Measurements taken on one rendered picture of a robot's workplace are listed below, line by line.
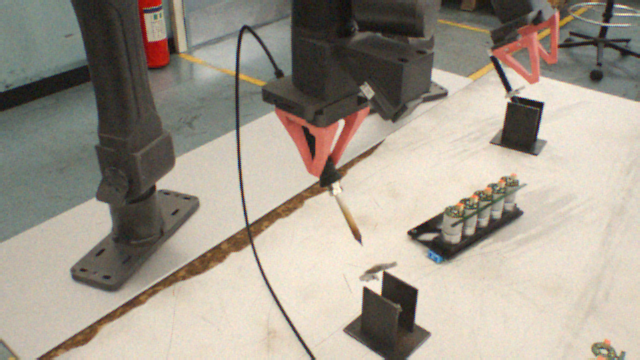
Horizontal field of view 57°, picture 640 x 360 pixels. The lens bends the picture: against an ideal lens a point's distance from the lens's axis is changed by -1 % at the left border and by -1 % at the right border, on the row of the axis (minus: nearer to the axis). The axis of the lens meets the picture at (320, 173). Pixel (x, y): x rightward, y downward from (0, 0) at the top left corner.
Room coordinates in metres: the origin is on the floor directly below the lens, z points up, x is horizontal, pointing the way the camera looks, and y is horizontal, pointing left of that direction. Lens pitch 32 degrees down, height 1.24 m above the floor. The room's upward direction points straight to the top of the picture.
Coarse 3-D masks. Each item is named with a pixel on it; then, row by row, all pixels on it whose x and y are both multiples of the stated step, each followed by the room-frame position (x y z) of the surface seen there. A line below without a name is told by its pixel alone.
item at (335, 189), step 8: (336, 184) 0.51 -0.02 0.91; (336, 192) 0.51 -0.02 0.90; (336, 200) 0.51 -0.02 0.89; (344, 200) 0.51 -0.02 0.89; (344, 208) 0.50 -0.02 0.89; (344, 216) 0.50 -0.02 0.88; (352, 216) 0.50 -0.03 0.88; (352, 224) 0.49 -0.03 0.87; (352, 232) 0.49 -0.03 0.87; (360, 232) 0.49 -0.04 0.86
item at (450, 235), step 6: (456, 210) 0.60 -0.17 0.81; (444, 216) 0.60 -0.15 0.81; (444, 222) 0.60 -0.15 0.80; (450, 222) 0.59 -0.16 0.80; (462, 222) 0.60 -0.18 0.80; (444, 228) 0.60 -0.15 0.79; (450, 228) 0.59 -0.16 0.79; (456, 228) 0.59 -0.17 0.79; (444, 234) 0.60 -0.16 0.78; (450, 234) 0.59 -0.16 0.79; (456, 234) 0.59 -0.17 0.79; (444, 240) 0.60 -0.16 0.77; (450, 240) 0.59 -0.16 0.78; (456, 240) 0.59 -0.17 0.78
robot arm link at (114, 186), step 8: (112, 168) 0.59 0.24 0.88; (120, 168) 0.59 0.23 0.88; (104, 176) 0.59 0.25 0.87; (112, 176) 0.59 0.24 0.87; (120, 176) 0.58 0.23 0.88; (128, 176) 0.58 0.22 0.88; (104, 184) 0.59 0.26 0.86; (112, 184) 0.59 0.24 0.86; (120, 184) 0.58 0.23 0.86; (128, 184) 0.58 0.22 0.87; (96, 192) 0.60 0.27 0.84; (104, 192) 0.60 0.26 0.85; (112, 192) 0.59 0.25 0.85; (120, 192) 0.59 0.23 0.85; (128, 192) 0.59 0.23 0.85; (104, 200) 0.60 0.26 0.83; (112, 200) 0.59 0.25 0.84; (120, 200) 0.59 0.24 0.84; (128, 200) 0.60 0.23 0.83
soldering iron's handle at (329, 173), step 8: (280, 72) 0.56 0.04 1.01; (304, 128) 0.53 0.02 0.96; (312, 136) 0.53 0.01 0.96; (312, 144) 0.52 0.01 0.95; (312, 152) 0.52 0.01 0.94; (328, 160) 0.52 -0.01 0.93; (328, 168) 0.51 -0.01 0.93; (320, 176) 0.51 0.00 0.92; (328, 176) 0.51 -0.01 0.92; (336, 176) 0.51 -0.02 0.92; (320, 184) 0.51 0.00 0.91; (328, 184) 0.51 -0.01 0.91
